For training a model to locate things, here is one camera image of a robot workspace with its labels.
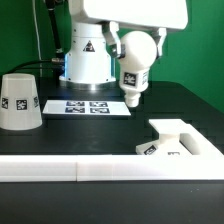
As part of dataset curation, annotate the white lamp base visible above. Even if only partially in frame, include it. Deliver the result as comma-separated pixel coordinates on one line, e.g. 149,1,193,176
136,119,191,156

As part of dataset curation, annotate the white L-shaped fence wall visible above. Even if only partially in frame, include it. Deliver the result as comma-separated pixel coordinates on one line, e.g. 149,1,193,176
0,122,224,182

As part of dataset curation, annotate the black cable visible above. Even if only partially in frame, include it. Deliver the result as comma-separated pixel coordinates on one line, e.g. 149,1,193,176
6,0,66,75

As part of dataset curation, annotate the white lamp shade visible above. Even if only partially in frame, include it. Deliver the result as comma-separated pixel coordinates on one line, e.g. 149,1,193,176
0,73,42,131

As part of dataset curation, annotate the white lamp bulb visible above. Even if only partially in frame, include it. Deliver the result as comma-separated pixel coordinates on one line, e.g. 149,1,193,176
119,31,157,107

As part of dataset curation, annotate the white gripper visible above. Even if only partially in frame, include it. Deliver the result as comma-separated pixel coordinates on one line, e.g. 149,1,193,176
68,0,188,59

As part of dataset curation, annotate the white marker plate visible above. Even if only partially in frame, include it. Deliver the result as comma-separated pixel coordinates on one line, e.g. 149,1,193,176
43,100,130,116

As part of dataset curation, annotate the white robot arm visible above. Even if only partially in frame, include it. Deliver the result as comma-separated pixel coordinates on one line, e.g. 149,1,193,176
60,0,188,93

